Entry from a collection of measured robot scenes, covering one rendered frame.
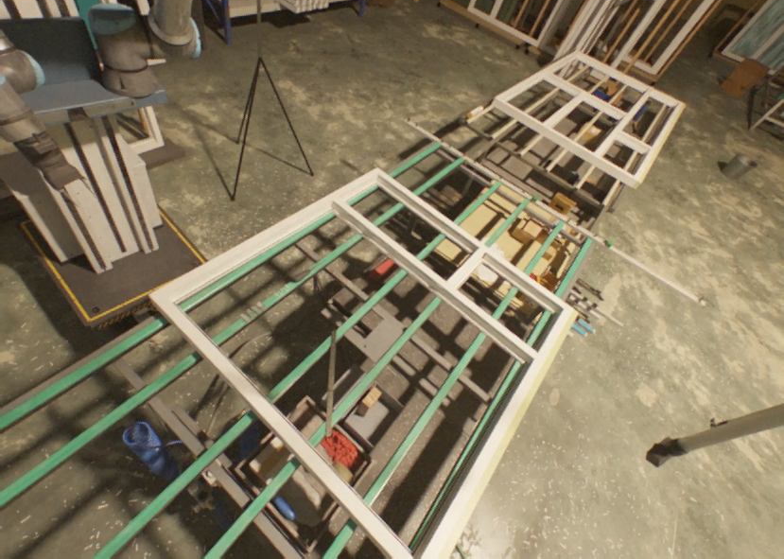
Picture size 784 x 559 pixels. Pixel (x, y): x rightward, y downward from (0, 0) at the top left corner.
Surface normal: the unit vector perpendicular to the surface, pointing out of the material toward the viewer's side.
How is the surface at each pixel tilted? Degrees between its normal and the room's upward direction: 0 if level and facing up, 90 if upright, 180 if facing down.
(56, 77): 90
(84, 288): 0
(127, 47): 90
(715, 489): 0
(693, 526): 0
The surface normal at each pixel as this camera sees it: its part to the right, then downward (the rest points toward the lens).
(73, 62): 0.70, 0.64
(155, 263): 0.24, -0.62
